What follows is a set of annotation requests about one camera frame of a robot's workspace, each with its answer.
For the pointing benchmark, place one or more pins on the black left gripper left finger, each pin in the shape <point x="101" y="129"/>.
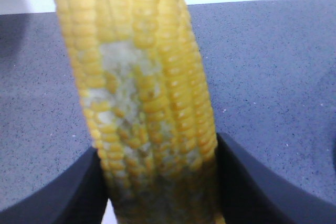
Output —
<point x="78" y="195"/>

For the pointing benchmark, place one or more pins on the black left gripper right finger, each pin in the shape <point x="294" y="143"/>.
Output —
<point x="250" y="192"/>

